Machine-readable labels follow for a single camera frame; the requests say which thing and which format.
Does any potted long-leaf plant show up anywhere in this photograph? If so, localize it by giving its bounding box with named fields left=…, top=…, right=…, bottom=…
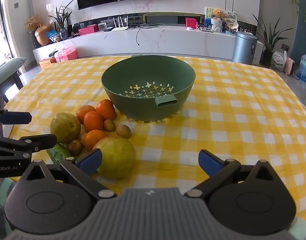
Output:
left=253, top=14, right=297, bottom=67

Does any bronze round vase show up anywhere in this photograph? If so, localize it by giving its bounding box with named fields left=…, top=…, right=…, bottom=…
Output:
left=35, top=24, right=52, bottom=46

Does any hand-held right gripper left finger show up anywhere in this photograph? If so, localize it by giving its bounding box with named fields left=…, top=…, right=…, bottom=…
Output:
left=18, top=149, right=117, bottom=200

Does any blue water jug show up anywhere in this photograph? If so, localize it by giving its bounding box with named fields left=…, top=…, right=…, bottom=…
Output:
left=296, top=45, right=306, bottom=83

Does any orange cardboard box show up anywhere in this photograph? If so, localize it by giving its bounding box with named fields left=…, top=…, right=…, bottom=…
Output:
left=39, top=58, right=57, bottom=69

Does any black cable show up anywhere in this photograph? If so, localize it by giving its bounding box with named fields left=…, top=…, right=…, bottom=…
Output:
left=135, top=24, right=160, bottom=47

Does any orange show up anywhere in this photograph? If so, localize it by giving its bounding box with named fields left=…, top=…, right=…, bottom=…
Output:
left=96, top=99, right=117, bottom=121
left=83, top=129, right=108, bottom=152
left=76, top=105, right=96, bottom=125
left=83, top=111, right=104, bottom=133

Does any dried flower bunch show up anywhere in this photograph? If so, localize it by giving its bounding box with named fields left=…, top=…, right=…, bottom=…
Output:
left=25, top=15, right=41, bottom=32

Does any silver pedal trash can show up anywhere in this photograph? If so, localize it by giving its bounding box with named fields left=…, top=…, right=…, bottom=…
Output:
left=232, top=31, right=258, bottom=64

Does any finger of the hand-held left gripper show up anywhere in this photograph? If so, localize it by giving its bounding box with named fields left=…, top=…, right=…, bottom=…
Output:
left=0, top=134, right=57, bottom=159
left=0, top=108, right=32, bottom=125

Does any pink flat box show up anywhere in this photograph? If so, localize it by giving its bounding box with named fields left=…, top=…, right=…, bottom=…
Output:
left=78, top=24, right=98, bottom=35

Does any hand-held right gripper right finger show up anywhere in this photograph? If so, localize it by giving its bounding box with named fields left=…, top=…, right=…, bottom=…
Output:
left=184, top=149, right=282, bottom=198

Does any printed cap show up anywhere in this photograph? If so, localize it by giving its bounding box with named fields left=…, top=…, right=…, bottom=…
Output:
left=225, top=20, right=239, bottom=31

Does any white plastic bag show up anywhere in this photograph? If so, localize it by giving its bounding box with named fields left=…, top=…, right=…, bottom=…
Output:
left=271, top=51, right=287, bottom=71

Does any green cucumber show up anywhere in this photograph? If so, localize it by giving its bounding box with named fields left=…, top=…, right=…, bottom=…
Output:
left=46, top=142, right=72, bottom=165

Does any large pink storage box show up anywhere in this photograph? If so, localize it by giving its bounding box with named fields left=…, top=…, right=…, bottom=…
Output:
left=58, top=47, right=78, bottom=62

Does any white marble media console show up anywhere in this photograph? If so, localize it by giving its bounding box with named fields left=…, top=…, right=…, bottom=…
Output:
left=33, top=24, right=265, bottom=65

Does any white router with antennas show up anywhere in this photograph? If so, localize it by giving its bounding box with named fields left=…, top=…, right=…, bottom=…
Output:
left=112, top=16, right=130, bottom=32

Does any yellow checked tablecloth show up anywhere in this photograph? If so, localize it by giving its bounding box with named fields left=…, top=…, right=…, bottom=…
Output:
left=4, top=55, right=306, bottom=222

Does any pink small heater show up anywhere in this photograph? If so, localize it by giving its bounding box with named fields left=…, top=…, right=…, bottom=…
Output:
left=284, top=57, right=296, bottom=75

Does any green colander bowl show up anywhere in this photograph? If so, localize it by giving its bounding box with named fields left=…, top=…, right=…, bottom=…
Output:
left=101, top=54, right=196, bottom=123

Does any brown teddy bear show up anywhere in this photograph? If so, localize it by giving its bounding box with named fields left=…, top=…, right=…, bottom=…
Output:
left=210, top=9, right=228, bottom=21

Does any teal striped cloth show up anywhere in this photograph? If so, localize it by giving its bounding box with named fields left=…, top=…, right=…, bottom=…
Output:
left=0, top=177, right=18, bottom=240

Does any painted picture board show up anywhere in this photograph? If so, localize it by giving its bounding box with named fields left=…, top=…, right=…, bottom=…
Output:
left=205, top=7, right=236, bottom=29

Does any white box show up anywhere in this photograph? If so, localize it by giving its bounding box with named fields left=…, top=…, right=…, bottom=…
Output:
left=253, top=40, right=265, bottom=64

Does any leafy plant in glass vase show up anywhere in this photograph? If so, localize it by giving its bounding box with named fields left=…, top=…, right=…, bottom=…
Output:
left=48, top=0, right=74, bottom=40

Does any green cushioned chair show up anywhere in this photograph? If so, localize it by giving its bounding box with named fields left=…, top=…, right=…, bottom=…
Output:
left=0, top=57, right=27, bottom=98

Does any blue snack bag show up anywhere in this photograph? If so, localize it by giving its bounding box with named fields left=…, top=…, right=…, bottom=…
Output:
left=46, top=30, right=61, bottom=42

